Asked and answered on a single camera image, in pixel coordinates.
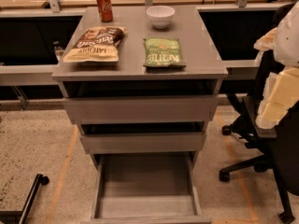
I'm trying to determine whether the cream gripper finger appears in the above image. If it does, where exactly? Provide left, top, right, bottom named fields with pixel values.
left=255, top=67, right=299, bottom=129
left=253, top=28, right=277, bottom=51

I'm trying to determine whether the brown chip bag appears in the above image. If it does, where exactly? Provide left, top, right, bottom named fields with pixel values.
left=64, top=26, right=127, bottom=63

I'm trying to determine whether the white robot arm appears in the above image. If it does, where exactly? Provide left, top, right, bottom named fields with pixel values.
left=254, top=2, right=299, bottom=129

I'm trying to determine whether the green chip bag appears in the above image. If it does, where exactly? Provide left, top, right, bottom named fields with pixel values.
left=144, top=37, right=186, bottom=68

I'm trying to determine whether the grey top drawer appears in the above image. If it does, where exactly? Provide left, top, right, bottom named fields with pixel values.
left=64, top=95, right=218, bottom=124

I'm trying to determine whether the grey drawer cabinet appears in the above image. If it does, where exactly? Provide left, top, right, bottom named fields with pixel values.
left=50, top=5, right=229, bottom=170

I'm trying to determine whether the grey open bottom drawer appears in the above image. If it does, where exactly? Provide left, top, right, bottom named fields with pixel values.
left=81, top=154, right=213, bottom=224

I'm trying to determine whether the black office chair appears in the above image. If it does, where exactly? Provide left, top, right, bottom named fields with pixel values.
left=218, top=2, right=299, bottom=224

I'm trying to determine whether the white bowl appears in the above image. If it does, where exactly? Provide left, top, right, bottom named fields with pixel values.
left=147, top=6, right=176, bottom=29

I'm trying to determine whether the red soda can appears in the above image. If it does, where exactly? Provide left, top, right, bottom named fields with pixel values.
left=96, top=0, right=113, bottom=22

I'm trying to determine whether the black metal floor stand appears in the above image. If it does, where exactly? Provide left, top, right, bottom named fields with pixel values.
left=0, top=174, right=50, bottom=224

